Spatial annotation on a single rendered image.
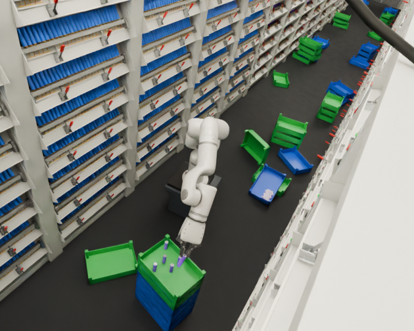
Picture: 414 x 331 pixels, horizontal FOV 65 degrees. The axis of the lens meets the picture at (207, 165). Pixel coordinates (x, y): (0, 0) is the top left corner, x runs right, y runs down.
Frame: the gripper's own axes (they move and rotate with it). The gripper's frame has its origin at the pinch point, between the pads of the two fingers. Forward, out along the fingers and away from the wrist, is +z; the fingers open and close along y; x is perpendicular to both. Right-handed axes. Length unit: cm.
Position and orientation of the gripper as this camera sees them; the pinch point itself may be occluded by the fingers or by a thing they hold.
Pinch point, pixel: (184, 252)
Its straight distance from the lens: 150.2
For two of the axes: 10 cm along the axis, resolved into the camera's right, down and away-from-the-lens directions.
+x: 3.3, 0.7, -9.4
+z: -3.3, 9.4, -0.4
